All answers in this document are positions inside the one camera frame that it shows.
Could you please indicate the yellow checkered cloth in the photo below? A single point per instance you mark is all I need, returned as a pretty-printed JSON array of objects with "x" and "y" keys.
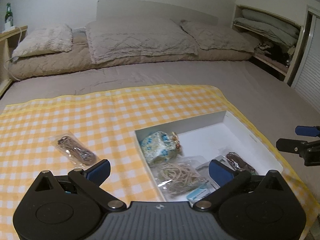
[{"x": 105, "y": 122}]

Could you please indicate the white shallow cardboard box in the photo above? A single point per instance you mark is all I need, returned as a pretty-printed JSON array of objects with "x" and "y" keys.
[{"x": 205, "y": 137}]

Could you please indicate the grey pouch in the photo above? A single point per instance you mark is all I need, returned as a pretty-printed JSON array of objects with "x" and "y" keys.
[{"x": 216, "y": 169}]

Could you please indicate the fluffy white left pillow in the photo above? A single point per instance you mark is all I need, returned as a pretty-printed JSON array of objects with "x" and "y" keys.
[{"x": 55, "y": 38}]

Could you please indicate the white headboard panel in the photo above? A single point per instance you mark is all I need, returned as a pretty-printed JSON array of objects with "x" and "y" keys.
[{"x": 121, "y": 8}]

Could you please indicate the white blue snack packet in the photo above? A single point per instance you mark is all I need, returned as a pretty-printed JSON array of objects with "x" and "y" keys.
[{"x": 201, "y": 192}]

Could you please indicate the white louvered door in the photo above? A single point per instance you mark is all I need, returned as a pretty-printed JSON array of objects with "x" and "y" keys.
[{"x": 306, "y": 81}]

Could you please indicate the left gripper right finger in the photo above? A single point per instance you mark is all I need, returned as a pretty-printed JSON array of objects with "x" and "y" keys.
[{"x": 230, "y": 183}]

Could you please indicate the folded beige quilt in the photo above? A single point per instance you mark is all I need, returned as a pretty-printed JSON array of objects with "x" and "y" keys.
[{"x": 85, "y": 55}]

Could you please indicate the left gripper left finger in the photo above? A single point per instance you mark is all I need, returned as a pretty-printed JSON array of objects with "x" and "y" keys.
[{"x": 88, "y": 183}]

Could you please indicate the green glass bottle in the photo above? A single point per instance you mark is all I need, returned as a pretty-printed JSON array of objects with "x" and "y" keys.
[{"x": 9, "y": 22}]

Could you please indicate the right closet shelf with bedding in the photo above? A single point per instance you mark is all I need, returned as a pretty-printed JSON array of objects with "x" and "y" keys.
[{"x": 279, "y": 27}]

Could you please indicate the large beige middle pillow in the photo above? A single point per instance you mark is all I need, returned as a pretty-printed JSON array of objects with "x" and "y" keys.
[{"x": 120, "y": 37}]

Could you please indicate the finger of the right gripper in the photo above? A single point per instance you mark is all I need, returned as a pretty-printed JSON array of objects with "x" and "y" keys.
[
  {"x": 308, "y": 131},
  {"x": 290, "y": 145}
]

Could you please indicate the grey bed sheet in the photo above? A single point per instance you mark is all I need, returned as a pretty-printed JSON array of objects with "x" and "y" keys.
[{"x": 270, "y": 104}]

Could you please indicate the beige right pillow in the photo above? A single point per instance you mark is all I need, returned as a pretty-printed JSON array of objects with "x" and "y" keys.
[{"x": 214, "y": 37}]

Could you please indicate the floral blue drawstring pouch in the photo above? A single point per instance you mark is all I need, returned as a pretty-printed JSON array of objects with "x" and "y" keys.
[{"x": 160, "y": 147}]

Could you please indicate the wooden side shelf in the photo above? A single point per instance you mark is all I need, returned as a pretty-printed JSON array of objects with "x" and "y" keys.
[{"x": 9, "y": 41}]

